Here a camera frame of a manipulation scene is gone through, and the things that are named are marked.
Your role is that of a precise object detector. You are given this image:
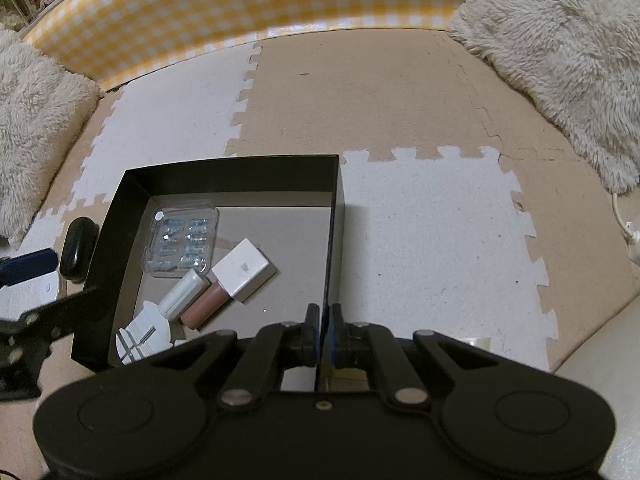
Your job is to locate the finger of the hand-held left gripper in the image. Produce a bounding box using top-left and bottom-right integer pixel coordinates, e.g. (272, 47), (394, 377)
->
(0, 285), (101, 361)
(0, 249), (58, 288)

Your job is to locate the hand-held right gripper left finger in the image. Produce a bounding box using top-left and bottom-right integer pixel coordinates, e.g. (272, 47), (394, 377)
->
(150, 304), (321, 407)

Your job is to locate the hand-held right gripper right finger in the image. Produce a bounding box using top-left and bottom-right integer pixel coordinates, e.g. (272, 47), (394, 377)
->
(327, 304), (506, 407)

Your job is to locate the black oval case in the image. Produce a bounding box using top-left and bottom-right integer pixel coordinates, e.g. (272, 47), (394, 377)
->
(59, 216), (100, 282)

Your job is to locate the small white box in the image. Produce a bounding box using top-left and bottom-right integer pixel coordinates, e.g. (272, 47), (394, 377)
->
(211, 238), (277, 304)

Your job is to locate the lip gloss tube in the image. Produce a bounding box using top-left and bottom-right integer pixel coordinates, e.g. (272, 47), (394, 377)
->
(159, 267), (225, 332)

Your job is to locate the clear nail tips case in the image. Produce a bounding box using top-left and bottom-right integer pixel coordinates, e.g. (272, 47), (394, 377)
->
(141, 200), (220, 278)

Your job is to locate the black box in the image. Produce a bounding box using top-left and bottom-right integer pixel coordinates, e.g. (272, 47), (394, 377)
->
(70, 155), (347, 393)

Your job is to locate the fluffy white pillow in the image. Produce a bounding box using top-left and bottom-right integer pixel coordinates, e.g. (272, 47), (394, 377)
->
(0, 27), (103, 248)
(447, 0), (640, 196)

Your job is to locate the rabbit doll display case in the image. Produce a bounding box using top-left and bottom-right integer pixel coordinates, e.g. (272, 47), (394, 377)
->
(0, 0), (26, 31)

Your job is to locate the yellow checkered bed mattress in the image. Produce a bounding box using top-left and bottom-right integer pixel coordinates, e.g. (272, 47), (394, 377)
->
(20, 0), (488, 93)

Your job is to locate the white charger cable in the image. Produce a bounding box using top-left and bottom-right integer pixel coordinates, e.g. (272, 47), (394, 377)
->
(611, 191), (640, 263)

